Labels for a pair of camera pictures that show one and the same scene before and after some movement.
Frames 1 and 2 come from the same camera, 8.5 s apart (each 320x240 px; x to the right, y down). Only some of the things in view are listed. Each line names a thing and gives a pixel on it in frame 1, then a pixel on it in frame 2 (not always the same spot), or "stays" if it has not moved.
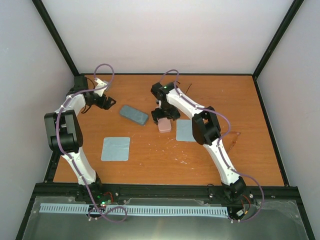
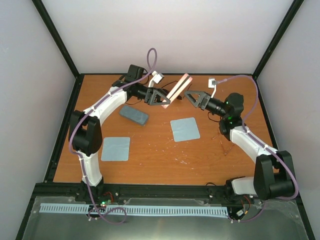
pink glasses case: x=164 y=124 -> x=177 y=89
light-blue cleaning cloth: x=184 y=131 stays
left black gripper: x=105 y=106 -> x=150 y=95
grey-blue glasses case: x=133 y=114 stays
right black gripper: x=174 y=114 -> x=201 y=102
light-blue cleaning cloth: x=115 y=149 stays
